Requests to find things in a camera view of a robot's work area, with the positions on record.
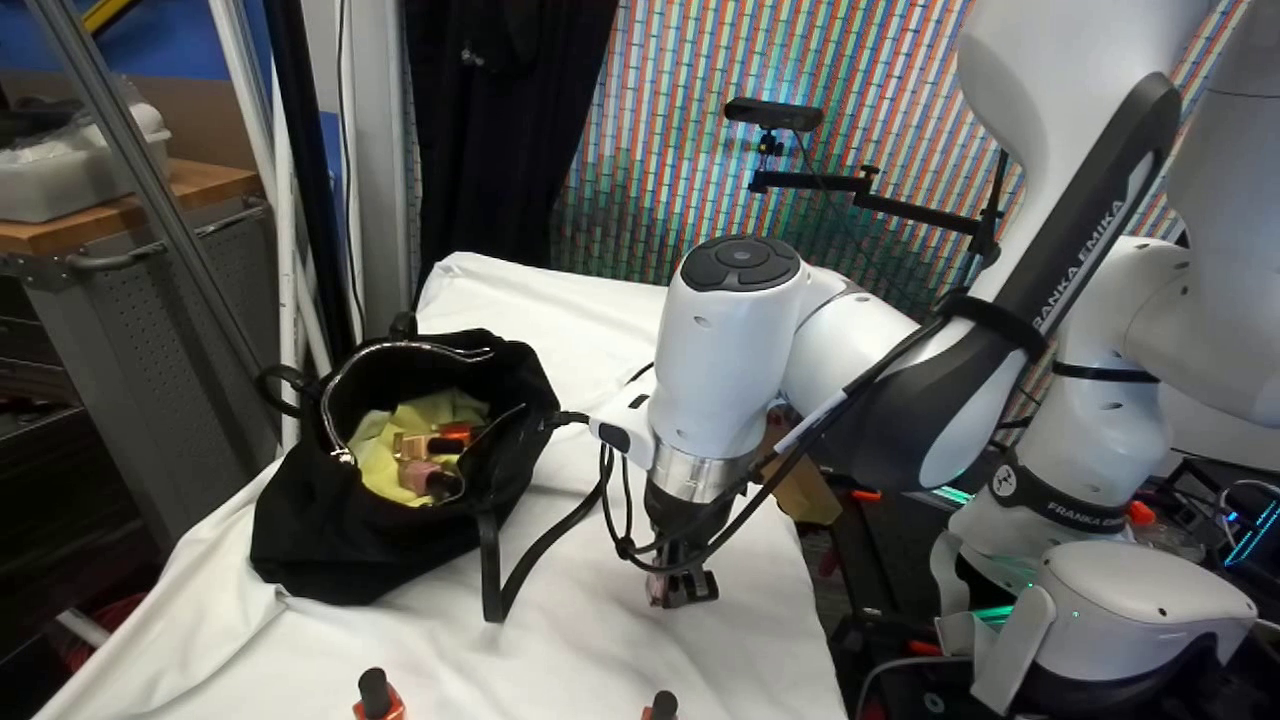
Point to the grey cabinet wooden top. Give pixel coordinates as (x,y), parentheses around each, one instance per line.
(122,361)

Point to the white door frame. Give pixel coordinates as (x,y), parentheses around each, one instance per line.
(372,162)

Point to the tan wrist camera mount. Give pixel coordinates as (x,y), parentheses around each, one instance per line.
(806,499)

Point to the white plastic bin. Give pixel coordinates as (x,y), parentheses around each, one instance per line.
(62,173)

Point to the grey metal strut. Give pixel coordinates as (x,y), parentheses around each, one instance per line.
(153,200)

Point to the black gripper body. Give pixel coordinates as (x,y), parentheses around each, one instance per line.
(685,534)

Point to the white tablecloth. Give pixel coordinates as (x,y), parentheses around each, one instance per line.
(560,665)

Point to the black vertical pole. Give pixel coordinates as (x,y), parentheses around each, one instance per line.
(306,200)

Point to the black stereo camera bar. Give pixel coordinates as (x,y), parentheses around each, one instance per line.
(774,112)

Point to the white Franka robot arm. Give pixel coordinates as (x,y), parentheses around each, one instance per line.
(726,361)

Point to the small teal box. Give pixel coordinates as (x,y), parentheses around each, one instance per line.
(953,499)

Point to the yellow cloth bag lining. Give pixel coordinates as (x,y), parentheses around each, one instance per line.
(380,463)

